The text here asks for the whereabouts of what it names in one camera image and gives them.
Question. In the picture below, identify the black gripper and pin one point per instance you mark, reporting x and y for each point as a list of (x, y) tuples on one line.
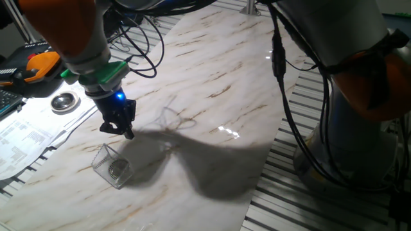
[(115, 109)]

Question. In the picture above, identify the small round metal plate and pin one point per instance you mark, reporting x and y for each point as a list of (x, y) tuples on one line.
[(118, 169)]

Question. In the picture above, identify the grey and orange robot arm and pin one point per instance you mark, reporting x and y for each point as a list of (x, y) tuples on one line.
[(337, 29)]

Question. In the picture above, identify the metal bowl with white rim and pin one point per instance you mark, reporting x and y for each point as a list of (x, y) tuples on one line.
[(64, 101)]

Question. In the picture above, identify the white printed paper sheets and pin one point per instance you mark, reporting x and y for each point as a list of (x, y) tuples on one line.
[(29, 134)]

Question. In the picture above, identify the white marble pattern sheet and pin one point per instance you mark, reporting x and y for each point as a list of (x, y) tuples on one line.
[(208, 80)]

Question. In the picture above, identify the orange and black teach pendant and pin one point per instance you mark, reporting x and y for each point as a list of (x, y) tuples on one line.
[(35, 65)]

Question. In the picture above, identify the black computer keyboard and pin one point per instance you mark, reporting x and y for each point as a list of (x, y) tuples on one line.
[(8, 102)]

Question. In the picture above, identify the blue metal box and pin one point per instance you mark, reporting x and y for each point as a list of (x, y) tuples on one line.
[(396, 22)]

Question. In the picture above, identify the green cloth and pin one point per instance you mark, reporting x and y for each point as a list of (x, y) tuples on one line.
[(403, 14)]

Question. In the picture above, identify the green wrist mount plate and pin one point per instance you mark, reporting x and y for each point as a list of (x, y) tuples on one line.
[(109, 73)]

